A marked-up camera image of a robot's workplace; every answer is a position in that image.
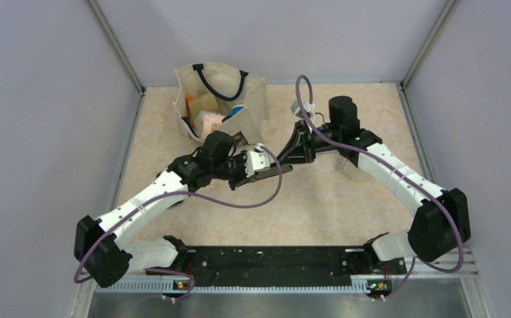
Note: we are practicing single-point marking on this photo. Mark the paper cup with label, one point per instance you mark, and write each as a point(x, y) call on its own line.
point(353, 172)

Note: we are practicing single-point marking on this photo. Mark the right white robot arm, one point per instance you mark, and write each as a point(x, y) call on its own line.
point(440, 217)

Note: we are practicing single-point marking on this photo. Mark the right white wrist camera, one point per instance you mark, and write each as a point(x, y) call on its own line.
point(309, 108)

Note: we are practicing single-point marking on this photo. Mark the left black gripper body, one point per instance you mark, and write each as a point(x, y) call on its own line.
point(233, 169)

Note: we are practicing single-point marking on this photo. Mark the black phone case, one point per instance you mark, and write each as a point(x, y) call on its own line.
point(273, 171)

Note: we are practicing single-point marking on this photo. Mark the snack packets in bag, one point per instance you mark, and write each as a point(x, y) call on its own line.
point(204, 114)

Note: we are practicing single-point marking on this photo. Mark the beige canvas tote bag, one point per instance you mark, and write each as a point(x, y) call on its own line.
point(241, 97)

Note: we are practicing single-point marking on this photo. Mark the black phone at left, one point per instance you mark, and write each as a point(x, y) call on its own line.
point(177, 204)

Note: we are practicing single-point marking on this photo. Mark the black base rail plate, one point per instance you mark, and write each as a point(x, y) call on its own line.
point(281, 266)

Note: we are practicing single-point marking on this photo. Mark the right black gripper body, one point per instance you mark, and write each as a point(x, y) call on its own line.
point(313, 142)

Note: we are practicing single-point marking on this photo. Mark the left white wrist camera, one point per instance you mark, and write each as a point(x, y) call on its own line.
point(257, 160)

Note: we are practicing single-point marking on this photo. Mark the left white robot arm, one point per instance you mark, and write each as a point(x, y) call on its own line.
point(103, 245)

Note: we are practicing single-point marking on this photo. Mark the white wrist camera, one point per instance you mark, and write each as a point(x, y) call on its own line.
point(309, 108)
point(257, 160)

